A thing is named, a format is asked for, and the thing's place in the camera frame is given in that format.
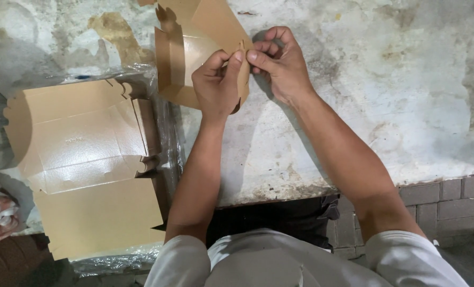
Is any person's right hand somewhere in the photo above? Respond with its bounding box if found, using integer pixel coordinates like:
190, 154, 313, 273
246, 26, 317, 107

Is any person's left hand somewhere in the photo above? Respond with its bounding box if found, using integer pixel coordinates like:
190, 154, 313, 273
192, 50, 246, 121

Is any half-folded brown cardboard box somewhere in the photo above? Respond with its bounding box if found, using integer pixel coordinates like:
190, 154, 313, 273
154, 0, 255, 115

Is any clear plastic wrap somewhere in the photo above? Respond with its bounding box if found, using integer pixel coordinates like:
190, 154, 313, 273
18, 63, 186, 276

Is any flat brown cardboard box blank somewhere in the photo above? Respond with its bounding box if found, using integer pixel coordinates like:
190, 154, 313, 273
3, 78, 162, 195

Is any stack of flat cardboard sheets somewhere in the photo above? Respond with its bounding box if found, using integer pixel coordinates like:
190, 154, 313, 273
33, 177, 167, 261

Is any person's white shirt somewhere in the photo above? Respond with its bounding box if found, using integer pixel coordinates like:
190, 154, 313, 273
144, 228, 470, 287

